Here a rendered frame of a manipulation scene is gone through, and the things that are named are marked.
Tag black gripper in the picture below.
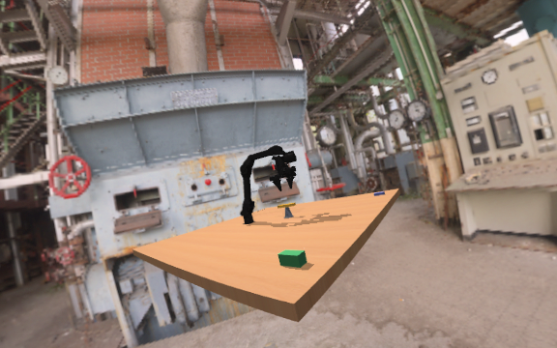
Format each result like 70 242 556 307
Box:
270 164 297 191

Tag green block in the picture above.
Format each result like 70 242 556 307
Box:
278 249 308 268

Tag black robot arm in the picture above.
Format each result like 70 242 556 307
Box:
240 145 297 224

